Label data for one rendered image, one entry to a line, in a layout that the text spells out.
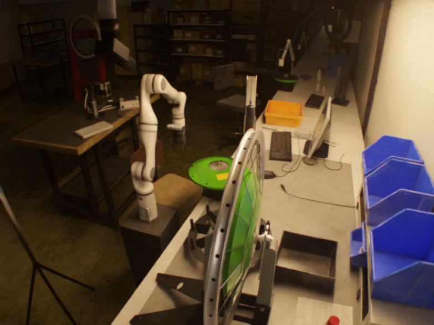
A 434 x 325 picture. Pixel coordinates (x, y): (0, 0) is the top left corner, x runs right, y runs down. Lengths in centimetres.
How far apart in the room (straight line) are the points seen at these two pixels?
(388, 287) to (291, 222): 77
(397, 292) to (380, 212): 30
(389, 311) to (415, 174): 55
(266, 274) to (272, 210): 76
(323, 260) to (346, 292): 18
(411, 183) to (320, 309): 58
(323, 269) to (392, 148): 60
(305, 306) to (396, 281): 46
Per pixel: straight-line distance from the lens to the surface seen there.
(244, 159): 55
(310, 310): 116
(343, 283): 128
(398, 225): 93
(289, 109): 279
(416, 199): 102
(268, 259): 76
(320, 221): 152
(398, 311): 87
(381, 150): 139
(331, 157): 212
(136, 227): 155
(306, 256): 132
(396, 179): 120
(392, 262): 98
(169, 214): 160
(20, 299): 265
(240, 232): 60
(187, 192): 213
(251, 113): 123
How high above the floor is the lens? 187
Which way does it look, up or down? 30 degrees down
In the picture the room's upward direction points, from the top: straight up
